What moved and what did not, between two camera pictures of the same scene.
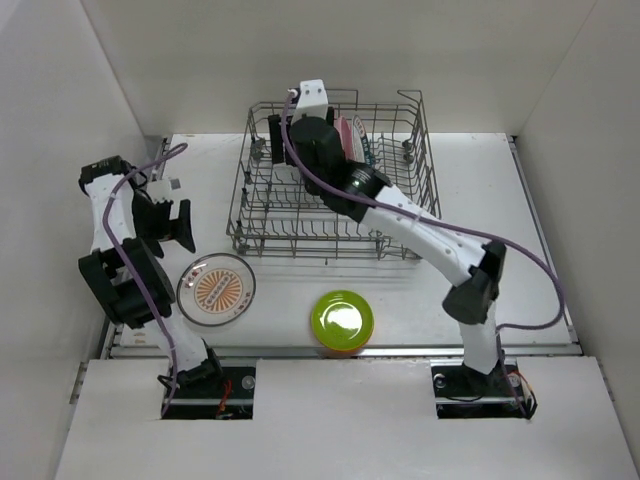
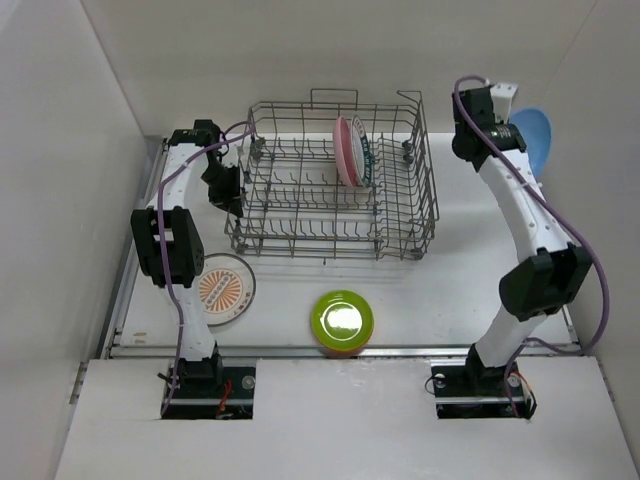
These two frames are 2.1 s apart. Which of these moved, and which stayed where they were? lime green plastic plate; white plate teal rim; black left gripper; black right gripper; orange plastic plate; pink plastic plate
Moved: black right gripper; black left gripper
Stayed: white plate teal rim; pink plastic plate; lime green plastic plate; orange plastic plate
